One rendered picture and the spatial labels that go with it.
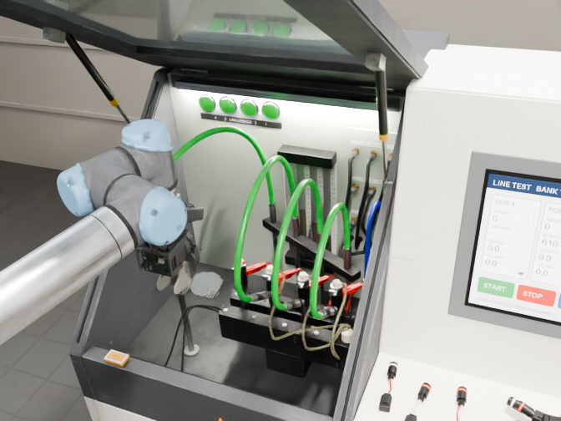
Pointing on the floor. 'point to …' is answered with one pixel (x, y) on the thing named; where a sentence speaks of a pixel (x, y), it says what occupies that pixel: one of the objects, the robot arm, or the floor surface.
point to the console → (427, 176)
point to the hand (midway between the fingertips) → (183, 286)
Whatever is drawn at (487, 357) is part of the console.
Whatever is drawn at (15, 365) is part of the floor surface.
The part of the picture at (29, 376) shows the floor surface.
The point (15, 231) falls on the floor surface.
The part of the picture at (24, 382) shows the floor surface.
